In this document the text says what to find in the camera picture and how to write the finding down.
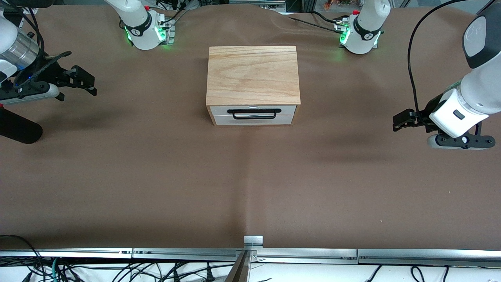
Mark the white-fronted wooden drawer with notch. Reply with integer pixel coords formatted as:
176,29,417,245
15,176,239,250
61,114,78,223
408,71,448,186
208,105,297,117

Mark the black metal drawer handle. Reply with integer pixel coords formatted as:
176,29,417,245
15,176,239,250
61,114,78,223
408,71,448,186
227,108,282,120

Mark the light wooden drawer cabinet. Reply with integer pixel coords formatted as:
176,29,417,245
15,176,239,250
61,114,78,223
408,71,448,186
206,46,301,126

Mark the black cylinder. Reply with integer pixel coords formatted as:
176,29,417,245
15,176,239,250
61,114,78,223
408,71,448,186
0,108,43,144

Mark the brown table mat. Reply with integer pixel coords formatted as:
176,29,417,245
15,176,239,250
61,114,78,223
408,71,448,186
0,4,501,251

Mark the aluminium strut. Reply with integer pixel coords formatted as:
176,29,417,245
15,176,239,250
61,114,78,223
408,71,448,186
225,251,252,282

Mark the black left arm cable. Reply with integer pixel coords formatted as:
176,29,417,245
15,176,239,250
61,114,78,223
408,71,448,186
407,0,501,115

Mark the thick black table cable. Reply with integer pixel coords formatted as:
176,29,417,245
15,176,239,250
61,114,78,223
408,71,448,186
311,11,345,25

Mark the thin black table cable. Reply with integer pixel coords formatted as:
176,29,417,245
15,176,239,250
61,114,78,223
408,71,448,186
289,16,342,33

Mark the aluminium edge rail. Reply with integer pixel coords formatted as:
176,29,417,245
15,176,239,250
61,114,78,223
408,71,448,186
132,248,358,264
0,248,133,259
357,249,501,268

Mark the black looped cable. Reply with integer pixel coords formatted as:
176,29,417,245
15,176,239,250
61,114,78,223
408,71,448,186
0,234,44,282

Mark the small metal bracket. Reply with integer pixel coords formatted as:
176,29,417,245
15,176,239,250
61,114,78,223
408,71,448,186
243,235,264,251

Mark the black cable tangle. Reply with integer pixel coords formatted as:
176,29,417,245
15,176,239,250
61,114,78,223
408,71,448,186
59,262,235,282

